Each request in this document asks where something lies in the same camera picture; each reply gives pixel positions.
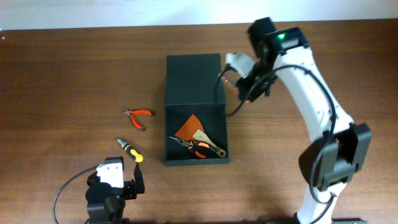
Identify small orange cutting pliers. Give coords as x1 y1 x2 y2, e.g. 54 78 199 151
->
123 108 155 132

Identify yellow black stubby screwdriver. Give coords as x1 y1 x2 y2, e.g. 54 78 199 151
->
118 138 144 163

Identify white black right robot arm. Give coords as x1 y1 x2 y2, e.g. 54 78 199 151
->
226 17 372 223

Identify black open box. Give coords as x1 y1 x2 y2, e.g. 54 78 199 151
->
164 54 230 166

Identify orange black long-nose pliers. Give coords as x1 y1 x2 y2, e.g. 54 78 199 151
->
170 136 217 159

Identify orange socket rail holder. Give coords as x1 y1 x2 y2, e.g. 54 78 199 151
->
221 77 239 95

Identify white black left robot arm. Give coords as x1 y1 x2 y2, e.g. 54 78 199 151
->
85 162 145 224

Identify orange scraper with wooden handle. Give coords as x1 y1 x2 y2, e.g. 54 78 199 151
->
170 114 227 159

